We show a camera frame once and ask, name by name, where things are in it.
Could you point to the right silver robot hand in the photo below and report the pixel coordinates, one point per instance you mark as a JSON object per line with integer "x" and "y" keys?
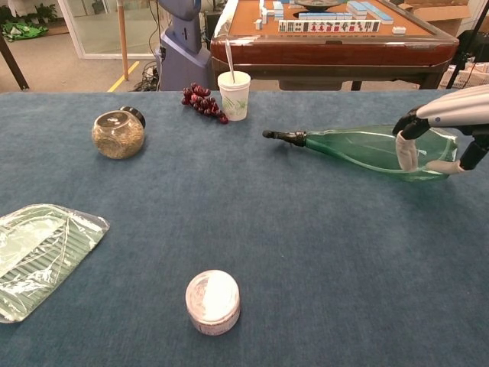
{"x": 458, "y": 107}

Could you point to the green faceted spray bottle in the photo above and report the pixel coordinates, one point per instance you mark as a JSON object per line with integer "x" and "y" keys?
{"x": 355, "y": 149}

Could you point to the black tripod leg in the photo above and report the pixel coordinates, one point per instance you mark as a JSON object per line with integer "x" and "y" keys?
{"x": 454, "y": 78}

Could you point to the white plastic crate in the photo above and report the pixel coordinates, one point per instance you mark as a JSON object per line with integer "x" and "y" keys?
{"x": 473, "y": 78}

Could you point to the black equipment case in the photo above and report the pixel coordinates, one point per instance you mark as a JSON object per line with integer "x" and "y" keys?
{"x": 477, "y": 46}

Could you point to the cardboard box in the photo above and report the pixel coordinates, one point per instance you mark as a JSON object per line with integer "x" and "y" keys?
{"x": 447, "y": 19}

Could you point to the single white mahjong tile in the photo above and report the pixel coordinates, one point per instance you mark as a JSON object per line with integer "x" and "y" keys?
{"x": 399, "y": 30}

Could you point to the long stack of mahjong tiles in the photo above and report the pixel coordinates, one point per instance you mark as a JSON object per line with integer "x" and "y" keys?
{"x": 368, "y": 11}

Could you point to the brown mahjong table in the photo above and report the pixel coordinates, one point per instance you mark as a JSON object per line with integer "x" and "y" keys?
{"x": 324, "y": 53}

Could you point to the row of face-up mahjong tiles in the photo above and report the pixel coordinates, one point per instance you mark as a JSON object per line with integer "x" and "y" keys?
{"x": 328, "y": 26}

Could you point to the row of blue-backed mahjong tiles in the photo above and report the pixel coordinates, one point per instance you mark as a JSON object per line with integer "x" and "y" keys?
{"x": 322, "y": 15}

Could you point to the single standing mahjong tile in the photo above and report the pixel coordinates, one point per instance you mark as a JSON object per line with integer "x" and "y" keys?
{"x": 258, "y": 24}

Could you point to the white paper cup leaf print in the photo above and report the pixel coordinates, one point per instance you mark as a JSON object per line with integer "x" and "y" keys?
{"x": 235, "y": 103}

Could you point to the white drinking straw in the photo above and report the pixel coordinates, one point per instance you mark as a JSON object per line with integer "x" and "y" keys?
{"x": 230, "y": 63}

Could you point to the red grape bunch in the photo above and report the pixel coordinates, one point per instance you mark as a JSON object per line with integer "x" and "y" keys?
{"x": 198, "y": 101}

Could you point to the blue carpet table cover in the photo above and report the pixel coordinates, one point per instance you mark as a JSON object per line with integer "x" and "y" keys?
{"x": 191, "y": 210}

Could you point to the white round cream jar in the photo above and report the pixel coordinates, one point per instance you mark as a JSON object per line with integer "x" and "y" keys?
{"x": 212, "y": 302}

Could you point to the wooden pole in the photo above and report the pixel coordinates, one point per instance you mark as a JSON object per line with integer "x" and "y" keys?
{"x": 123, "y": 46}

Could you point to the round glass jar black lid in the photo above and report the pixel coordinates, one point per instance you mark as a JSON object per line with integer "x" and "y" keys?
{"x": 118, "y": 141}

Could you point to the white framed glass partition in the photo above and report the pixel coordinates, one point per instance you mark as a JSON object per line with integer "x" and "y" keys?
{"x": 72, "y": 26}

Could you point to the potted green plants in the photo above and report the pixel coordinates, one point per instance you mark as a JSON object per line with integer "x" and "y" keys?
{"x": 44, "y": 11}

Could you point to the green bag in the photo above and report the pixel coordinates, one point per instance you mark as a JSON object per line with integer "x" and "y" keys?
{"x": 23, "y": 30}

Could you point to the black slanted pole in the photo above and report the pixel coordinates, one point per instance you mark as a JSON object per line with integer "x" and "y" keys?
{"x": 15, "y": 65}

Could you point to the green comb in clear packaging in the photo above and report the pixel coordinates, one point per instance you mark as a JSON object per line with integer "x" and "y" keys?
{"x": 38, "y": 260}

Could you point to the blue machine pedestal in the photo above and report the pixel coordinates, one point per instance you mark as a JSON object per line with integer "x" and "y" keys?
{"x": 179, "y": 65}

